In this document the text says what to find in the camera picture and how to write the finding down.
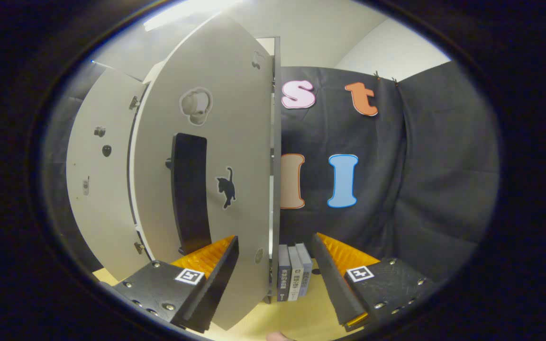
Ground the black backdrop cloth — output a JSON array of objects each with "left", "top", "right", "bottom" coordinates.
[
  {"left": 280, "top": 61, "right": 500, "bottom": 285},
  {"left": 41, "top": 61, "right": 108, "bottom": 275}
]

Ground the white shoe cabinet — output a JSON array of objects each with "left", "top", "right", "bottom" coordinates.
[{"left": 254, "top": 37, "right": 282, "bottom": 304}]

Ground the black door handle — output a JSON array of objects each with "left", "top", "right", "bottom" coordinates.
[{"left": 165, "top": 133, "right": 213, "bottom": 255}]

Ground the white shoe cabinet door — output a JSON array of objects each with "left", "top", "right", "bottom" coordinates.
[
  {"left": 66, "top": 66, "right": 149, "bottom": 282},
  {"left": 128, "top": 12, "right": 276, "bottom": 331}
]

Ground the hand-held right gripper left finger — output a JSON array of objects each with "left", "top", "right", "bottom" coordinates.
[{"left": 111, "top": 235, "right": 240, "bottom": 333}]

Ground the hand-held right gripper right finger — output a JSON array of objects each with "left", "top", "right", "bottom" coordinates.
[{"left": 311, "top": 232, "right": 438, "bottom": 332}]

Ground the ceiling light panel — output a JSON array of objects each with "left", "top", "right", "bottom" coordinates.
[{"left": 143, "top": 0, "right": 240, "bottom": 31}]

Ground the dark blue book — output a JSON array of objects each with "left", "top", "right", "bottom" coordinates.
[{"left": 278, "top": 244, "right": 292, "bottom": 302}]

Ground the grey book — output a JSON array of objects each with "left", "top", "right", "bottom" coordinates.
[{"left": 296, "top": 243, "right": 313, "bottom": 296}]

